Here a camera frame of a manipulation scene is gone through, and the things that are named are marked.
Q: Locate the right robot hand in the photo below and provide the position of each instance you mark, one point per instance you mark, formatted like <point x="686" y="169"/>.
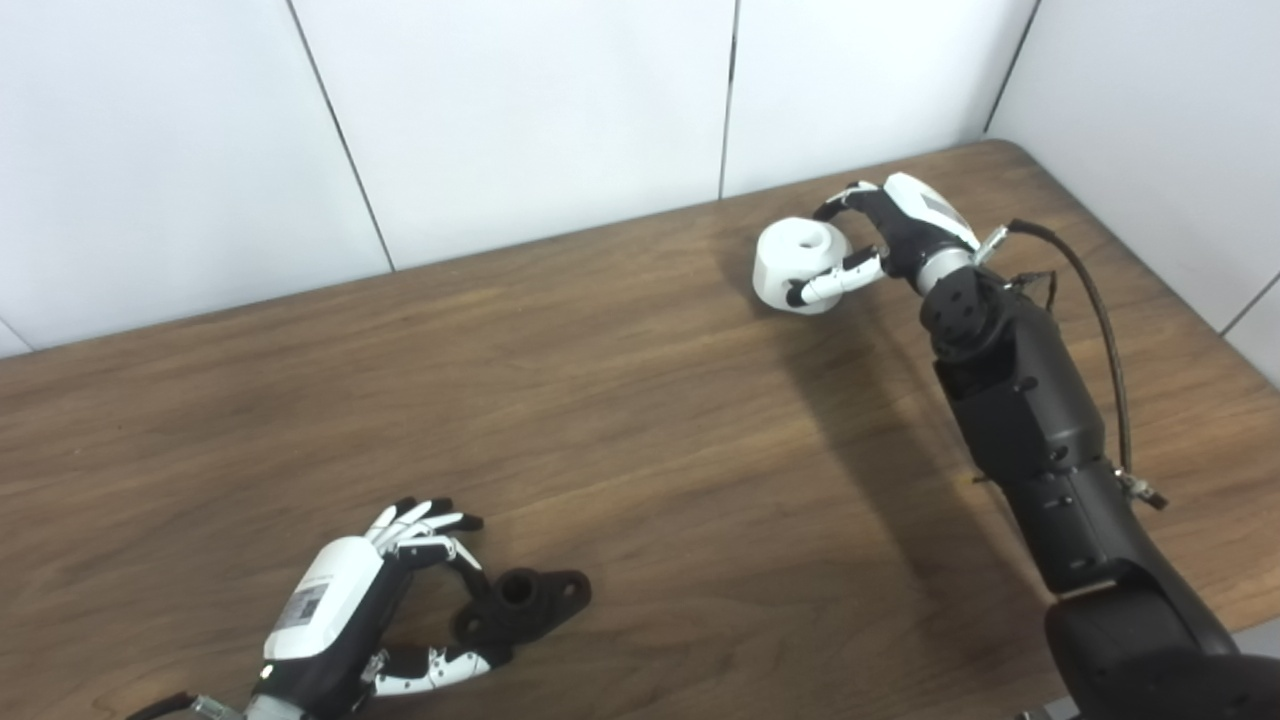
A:
<point x="910" y="230"/>

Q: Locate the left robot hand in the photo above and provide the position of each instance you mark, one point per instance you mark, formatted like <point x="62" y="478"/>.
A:
<point x="330" y="610"/>

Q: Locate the round white piece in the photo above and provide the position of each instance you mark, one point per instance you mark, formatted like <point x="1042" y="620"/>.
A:
<point x="795" y="260"/>

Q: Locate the black holder part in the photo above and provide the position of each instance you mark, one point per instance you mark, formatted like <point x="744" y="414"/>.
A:
<point x="525" y="600"/>

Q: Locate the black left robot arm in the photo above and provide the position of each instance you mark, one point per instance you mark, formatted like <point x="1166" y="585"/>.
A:
<point x="250" y="710"/>

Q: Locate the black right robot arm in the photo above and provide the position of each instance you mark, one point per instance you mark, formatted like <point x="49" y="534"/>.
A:
<point x="1040" y="430"/>

